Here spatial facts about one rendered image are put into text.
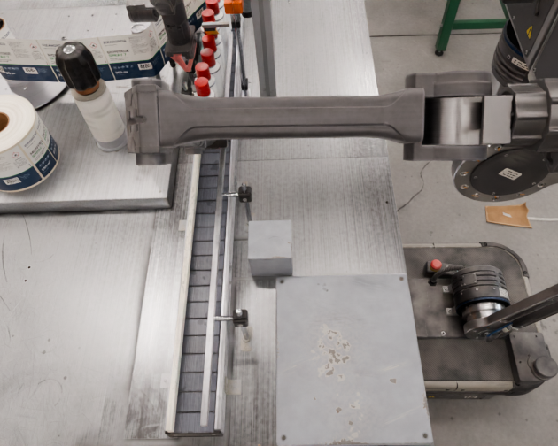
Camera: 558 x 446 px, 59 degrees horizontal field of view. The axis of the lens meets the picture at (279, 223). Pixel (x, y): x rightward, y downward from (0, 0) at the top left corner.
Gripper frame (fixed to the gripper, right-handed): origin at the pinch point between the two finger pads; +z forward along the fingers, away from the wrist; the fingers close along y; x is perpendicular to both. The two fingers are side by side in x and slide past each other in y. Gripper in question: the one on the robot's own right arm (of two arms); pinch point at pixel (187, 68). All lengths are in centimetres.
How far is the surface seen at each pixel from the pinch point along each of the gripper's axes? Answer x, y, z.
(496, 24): 133, -125, 80
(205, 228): 5.7, 40.3, 14.3
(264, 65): 20.1, 0.2, -0.5
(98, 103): -19.4, 14.8, -2.4
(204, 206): 4.9, 33.9, 14.2
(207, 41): 6.3, -1.6, -6.9
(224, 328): 12, 65, 15
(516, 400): 105, 60, 103
